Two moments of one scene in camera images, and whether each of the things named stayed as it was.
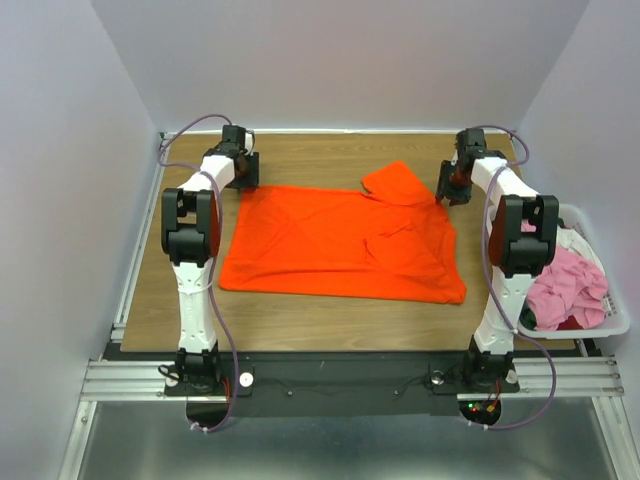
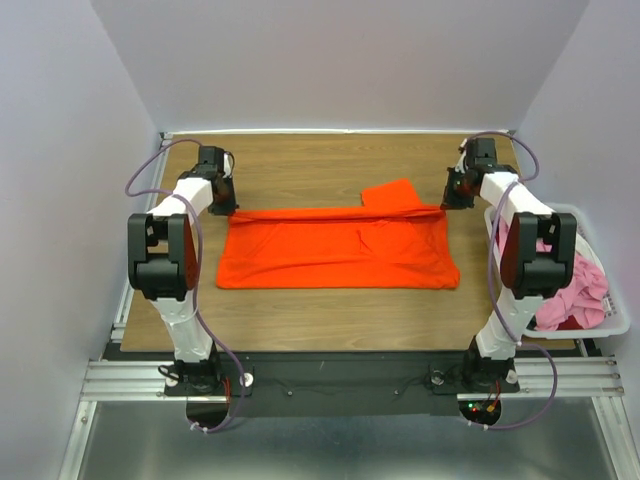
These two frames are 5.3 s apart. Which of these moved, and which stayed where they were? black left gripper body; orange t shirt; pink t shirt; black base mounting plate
Moved: black left gripper body; orange t shirt
Stayed: black base mounting plate; pink t shirt
